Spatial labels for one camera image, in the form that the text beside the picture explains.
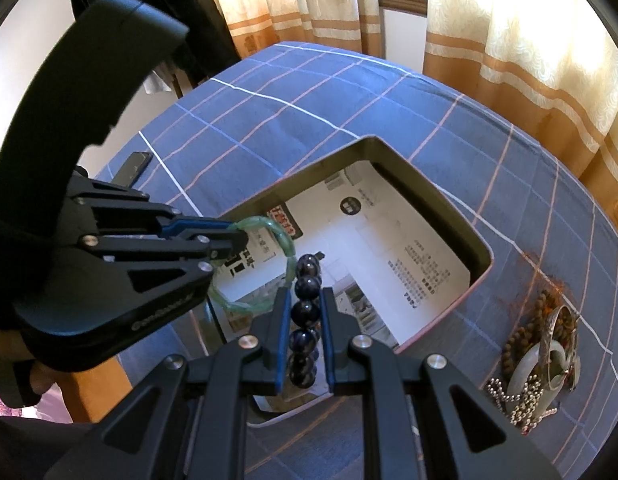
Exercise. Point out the printed paper sheet in tray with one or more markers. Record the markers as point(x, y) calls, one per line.
point(386, 265)

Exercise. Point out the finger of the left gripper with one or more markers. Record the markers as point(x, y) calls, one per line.
point(189, 227)
point(161, 253)

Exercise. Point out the rectangular metal tin tray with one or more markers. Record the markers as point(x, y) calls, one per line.
point(235, 318)

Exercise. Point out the right beige orange curtain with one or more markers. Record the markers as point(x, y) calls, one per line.
point(548, 66)

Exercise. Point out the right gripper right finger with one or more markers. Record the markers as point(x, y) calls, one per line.
point(422, 419)

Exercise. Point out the beige orange curtain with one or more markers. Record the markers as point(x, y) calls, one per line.
point(548, 66)
point(347, 24)

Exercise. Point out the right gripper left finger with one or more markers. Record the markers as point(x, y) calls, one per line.
point(187, 419)

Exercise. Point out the white jade bangle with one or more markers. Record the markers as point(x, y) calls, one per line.
point(552, 374)

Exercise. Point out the blue checked tablecloth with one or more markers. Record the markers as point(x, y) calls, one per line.
point(293, 103)

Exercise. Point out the left beige orange curtain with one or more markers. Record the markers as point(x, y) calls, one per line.
point(347, 24)

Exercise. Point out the brown wooden bead mala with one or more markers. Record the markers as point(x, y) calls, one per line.
point(551, 319)

